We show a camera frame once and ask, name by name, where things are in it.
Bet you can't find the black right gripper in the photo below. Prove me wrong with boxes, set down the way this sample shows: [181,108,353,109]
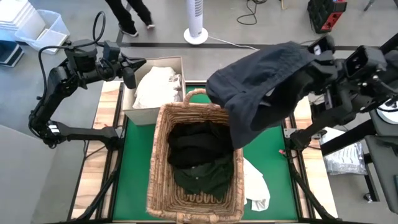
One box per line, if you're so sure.
[307,35,346,94]

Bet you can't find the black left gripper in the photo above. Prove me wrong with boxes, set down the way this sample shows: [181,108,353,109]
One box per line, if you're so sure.
[98,40,147,90]

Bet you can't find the large white cloth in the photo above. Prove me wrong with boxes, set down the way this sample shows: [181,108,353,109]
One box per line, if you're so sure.
[132,66,183,110]

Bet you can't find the dark navy cloth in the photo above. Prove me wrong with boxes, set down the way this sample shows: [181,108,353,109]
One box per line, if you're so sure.
[205,40,315,149]

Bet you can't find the black cloth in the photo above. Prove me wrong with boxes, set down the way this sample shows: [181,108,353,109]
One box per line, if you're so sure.
[169,120,233,147]
[167,139,233,170]

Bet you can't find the dark green shirt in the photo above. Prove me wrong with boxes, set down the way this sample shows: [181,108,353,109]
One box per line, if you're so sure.
[173,154,234,202]

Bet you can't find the person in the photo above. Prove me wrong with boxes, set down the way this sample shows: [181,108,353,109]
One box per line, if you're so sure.
[104,0,156,37]

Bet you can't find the beige fabric storage box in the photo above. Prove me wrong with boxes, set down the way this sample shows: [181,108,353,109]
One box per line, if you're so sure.
[121,55,187,126]

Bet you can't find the red black tool case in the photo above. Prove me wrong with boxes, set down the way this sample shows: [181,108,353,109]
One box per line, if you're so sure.
[307,0,348,34]

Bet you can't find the black stand pole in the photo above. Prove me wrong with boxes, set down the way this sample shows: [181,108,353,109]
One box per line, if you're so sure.
[381,32,398,55]

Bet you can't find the white round base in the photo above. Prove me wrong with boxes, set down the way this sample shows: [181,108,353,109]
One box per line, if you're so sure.
[376,99,398,125]

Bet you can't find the white tower fan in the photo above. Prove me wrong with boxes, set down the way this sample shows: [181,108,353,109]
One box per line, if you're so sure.
[183,0,209,45]

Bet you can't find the black side table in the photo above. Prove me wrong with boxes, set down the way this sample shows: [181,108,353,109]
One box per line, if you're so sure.
[364,135,398,215]
[369,102,398,136]

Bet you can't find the clear plastic bin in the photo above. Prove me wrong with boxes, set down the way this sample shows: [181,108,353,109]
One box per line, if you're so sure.
[14,9,71,55]

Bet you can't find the clear plastic bag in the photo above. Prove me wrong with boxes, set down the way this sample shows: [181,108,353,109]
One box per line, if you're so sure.
[319,126,368,177]

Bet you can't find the green table mat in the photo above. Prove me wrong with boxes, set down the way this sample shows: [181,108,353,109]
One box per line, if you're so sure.
[112,84,299,221]

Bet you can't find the woven wicker basket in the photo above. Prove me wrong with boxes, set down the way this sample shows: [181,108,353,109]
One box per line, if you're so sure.
[146,88,246,224]

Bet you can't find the white stacked trays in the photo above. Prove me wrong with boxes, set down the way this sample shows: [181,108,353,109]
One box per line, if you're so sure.
[0,0,46,40]

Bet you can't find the blue black box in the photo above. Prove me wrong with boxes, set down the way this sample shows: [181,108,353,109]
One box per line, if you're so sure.
[0,39,25,68]

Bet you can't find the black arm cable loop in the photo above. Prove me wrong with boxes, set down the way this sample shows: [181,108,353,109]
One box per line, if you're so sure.
[91,11,107,47]

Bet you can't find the black frame strut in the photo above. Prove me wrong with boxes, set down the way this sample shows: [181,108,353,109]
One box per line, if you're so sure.
[320,119,379,157]

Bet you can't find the coiled black cable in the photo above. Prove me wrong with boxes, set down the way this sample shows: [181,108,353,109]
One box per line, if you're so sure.
[236,0,268,26]

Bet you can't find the long black arm cable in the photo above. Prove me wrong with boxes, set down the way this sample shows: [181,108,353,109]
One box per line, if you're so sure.
[37,45,68,102]

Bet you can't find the white fan cable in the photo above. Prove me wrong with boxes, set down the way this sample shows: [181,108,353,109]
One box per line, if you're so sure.
[207,35,261,51]

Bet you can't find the black metal table frame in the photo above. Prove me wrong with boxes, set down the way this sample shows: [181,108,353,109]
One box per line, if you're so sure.
[107,81,304,222]

